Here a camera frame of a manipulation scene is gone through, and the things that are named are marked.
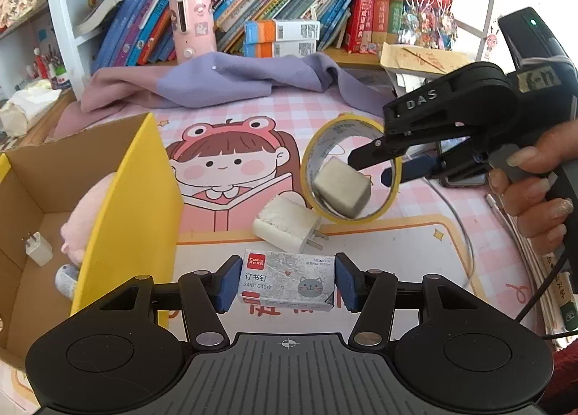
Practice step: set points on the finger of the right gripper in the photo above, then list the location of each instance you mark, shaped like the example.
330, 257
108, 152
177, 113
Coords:
444, 168
388, 147

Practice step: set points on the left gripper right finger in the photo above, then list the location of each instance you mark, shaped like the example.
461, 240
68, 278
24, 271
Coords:
375, 295

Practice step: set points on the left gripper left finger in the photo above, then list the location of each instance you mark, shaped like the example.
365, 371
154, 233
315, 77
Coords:
201, 296

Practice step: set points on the white grey eraser block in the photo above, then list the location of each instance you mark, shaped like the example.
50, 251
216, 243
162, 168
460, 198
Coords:
343, 188

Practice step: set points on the yellow tape roll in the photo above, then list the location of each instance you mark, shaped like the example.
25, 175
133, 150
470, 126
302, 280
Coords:
317, 153

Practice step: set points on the staples box with cat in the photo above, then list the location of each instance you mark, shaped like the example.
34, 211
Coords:
284, 280

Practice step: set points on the large white power adapter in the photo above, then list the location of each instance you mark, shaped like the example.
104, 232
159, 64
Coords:
288, 226

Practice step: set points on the pink plush pig toy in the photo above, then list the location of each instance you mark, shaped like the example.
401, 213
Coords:
77, 231

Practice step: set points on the small white charger plug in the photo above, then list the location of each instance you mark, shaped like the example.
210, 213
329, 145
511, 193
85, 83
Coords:
38, 248

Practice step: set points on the person right hand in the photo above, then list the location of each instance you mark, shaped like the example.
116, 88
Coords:
539, 220

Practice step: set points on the yellow cardboard box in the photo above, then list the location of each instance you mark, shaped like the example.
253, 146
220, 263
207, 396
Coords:
135, 232

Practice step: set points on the lower orange white box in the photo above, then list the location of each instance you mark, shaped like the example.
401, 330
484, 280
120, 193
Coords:
280, 49

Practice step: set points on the orange white box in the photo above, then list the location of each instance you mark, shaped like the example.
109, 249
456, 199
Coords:
267, 31
280, 49

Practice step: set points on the white cylindrical small item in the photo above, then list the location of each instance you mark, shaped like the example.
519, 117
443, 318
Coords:
66, 280

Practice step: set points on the upper orange white box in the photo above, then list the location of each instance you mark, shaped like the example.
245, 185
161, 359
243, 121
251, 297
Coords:
267, 31

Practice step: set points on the pink and purple cloth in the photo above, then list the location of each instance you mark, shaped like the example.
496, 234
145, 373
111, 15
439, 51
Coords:
212, 79

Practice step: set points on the wooden chess box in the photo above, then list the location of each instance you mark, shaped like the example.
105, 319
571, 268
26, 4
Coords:
41, 131

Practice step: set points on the pink cylindrical toy case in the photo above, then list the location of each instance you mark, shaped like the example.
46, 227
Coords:
192, 28

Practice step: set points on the crumpled white paper bag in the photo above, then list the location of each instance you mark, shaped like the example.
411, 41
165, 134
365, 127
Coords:
27, 106

